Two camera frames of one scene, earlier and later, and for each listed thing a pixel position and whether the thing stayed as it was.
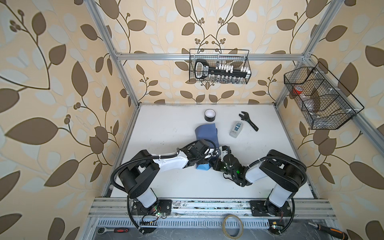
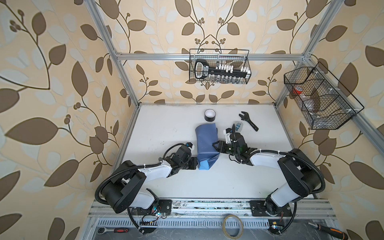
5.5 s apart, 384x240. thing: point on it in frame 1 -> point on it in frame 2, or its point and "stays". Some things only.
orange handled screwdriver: [341, 234] stays
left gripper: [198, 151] -> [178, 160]
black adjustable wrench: [246, 117] stays
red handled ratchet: [102, 230] stays
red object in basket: [297, 90] stays
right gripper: [215, 165] -> [220, 146]
